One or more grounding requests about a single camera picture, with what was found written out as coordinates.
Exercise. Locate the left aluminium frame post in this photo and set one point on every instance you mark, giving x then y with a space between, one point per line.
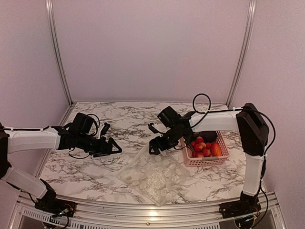
57 52

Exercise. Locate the aluminium frame post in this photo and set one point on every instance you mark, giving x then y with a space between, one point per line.
243 52
57 52

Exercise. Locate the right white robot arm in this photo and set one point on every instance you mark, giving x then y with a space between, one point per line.
246 121

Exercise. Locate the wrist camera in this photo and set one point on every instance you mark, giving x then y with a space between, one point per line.
86 126
170 119

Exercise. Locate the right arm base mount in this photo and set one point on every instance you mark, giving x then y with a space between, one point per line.
238 208

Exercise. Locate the pink plastic basket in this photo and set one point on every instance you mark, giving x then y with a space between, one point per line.
205 161

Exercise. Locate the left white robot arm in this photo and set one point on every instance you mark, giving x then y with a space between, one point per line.
52 137

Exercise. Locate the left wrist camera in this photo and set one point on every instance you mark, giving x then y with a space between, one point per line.
86 126

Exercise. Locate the red cherry bunch toy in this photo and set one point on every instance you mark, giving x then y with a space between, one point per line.
200 148

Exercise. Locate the clear zip top bag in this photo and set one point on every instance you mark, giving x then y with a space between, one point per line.
156 177

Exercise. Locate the curved aluminium front rail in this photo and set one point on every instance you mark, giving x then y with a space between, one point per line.
91 214

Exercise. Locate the right aluminium frame post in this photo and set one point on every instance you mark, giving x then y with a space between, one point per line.
243 52

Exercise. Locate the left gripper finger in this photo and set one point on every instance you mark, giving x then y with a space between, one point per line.
100 154
114 148

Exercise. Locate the purple eggplant toy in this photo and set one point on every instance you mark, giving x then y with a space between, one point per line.
208 136

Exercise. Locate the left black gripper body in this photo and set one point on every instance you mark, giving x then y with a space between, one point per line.
93 148

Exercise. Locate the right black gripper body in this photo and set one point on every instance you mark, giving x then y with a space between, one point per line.
171 141

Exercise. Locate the orange red mango toy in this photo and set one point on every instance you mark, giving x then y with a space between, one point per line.
216 150

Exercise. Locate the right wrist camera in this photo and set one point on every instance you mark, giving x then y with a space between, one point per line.
170 119

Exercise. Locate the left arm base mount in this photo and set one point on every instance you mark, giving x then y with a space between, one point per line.
57 206

